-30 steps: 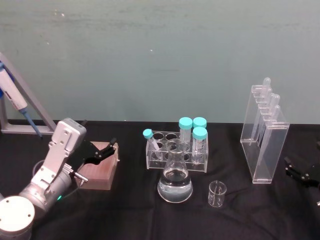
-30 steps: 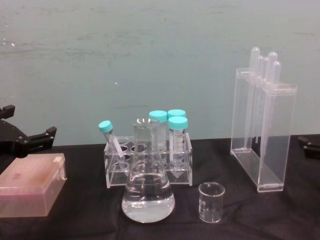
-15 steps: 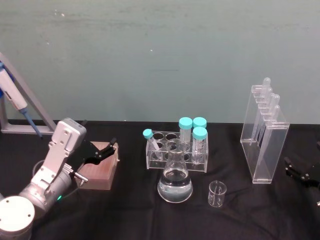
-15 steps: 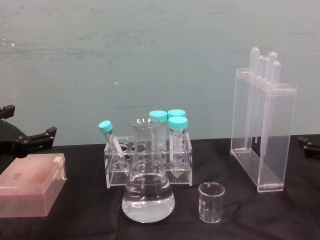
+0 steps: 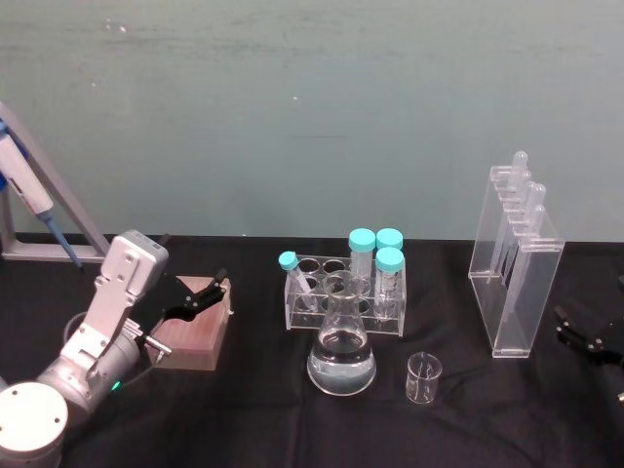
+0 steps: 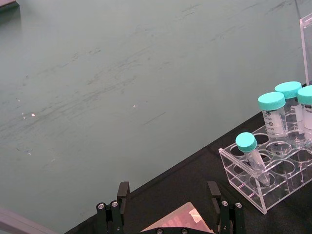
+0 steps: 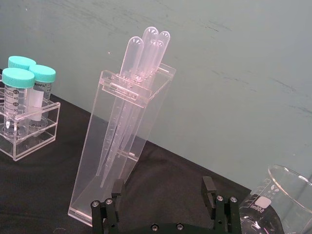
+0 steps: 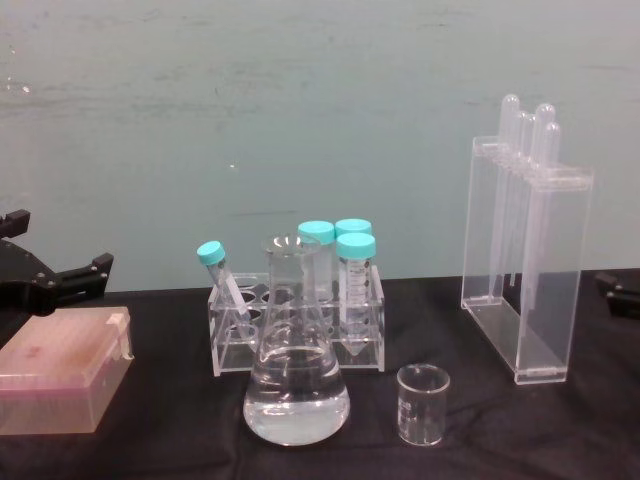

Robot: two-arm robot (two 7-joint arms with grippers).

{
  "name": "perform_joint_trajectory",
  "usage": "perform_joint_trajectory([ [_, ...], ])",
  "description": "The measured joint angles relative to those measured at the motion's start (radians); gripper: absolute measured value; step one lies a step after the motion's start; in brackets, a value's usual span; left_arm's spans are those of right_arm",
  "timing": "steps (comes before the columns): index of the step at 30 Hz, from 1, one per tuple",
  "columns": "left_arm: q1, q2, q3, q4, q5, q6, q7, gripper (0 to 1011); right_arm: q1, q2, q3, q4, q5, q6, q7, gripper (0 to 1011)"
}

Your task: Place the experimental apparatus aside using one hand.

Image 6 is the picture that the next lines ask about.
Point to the large tube with teal cap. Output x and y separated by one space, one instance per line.
288 89
271 101
306 96

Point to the pale grey bar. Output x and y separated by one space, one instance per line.
17 223

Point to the black table cloth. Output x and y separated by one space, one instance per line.
195 175

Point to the small tube with teal cap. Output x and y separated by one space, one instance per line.
246 142

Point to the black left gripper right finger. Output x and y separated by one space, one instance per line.
214 192

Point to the clear acrylic upright panel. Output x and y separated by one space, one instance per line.
307 48

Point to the grey ledge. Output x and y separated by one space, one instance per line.
8 3

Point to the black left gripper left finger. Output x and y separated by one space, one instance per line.
121 195

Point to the clear acrylic tube rack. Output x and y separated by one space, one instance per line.
263 195

